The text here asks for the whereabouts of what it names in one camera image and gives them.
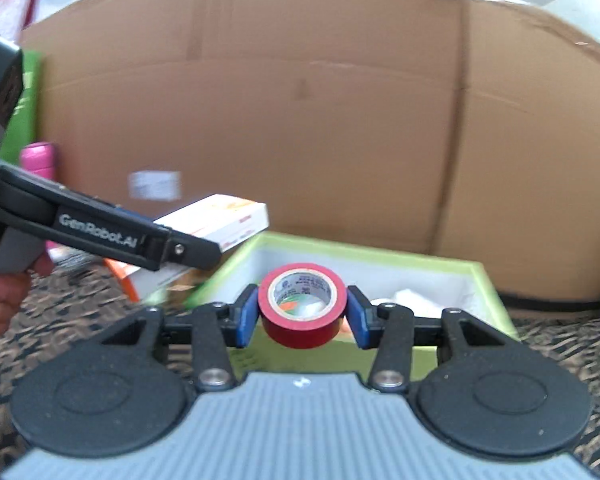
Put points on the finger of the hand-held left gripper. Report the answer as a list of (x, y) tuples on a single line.
[(185, 252)]

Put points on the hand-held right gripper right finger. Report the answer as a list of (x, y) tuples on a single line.
[(359, 317)]

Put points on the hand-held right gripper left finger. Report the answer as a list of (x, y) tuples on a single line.
[(247, 317)]

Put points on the white and orange box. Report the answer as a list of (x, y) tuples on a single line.
[(220, 216)]

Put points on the red tape roll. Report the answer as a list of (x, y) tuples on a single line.
[(300, 332)]

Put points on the light green box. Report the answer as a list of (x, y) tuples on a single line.
[(420, 270)]

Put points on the person's left hand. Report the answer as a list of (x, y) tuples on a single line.
[(0, 305)]

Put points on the pink insulated bottle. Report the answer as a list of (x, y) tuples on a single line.
[(37, 159)]

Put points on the white shipping label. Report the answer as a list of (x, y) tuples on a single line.
[(155, 185)]

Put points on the green fabric tote bag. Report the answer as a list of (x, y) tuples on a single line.
[(24, 110)]

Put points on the large cardboard box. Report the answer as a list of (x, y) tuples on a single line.
[(330, 110)]

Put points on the black letter-print mat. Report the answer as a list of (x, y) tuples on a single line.
[(570, 340)]

